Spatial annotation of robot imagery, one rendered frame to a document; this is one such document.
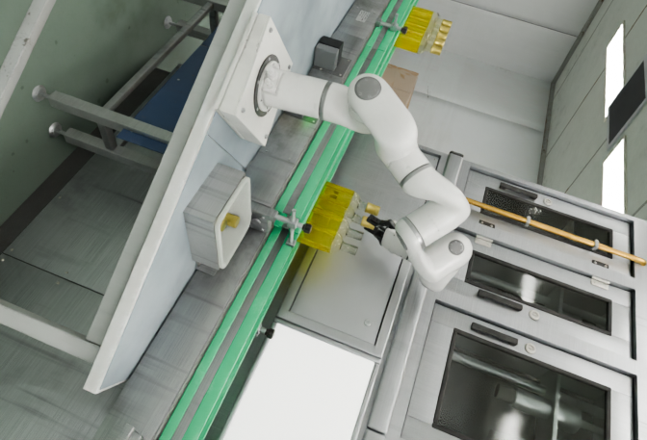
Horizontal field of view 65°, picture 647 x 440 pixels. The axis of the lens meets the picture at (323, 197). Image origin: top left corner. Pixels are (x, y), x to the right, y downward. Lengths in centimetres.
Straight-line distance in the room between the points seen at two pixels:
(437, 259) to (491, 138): 571
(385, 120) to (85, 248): 111
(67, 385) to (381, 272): 97
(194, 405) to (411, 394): 63
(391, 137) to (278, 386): 78
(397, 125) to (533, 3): 656
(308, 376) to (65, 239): 91
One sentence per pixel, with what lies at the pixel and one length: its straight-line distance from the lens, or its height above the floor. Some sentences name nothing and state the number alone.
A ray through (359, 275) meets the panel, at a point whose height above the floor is 117.
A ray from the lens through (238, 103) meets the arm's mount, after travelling 118.
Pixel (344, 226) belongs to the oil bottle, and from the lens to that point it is 159.
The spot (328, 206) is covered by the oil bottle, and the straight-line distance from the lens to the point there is 163.
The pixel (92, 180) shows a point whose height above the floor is 17.
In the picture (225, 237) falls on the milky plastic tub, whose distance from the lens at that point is 143.
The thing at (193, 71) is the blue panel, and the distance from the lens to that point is 190.
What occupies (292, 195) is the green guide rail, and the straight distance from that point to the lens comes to 151.
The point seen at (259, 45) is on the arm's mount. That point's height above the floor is 79.
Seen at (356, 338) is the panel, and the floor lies 123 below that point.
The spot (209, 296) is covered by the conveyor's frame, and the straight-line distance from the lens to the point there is 142.
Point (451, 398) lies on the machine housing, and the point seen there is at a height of 155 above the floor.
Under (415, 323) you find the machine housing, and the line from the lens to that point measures 165.
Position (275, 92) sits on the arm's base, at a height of 85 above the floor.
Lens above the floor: 121
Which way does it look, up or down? 8 degrees down
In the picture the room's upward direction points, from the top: 110 degrees clockwise
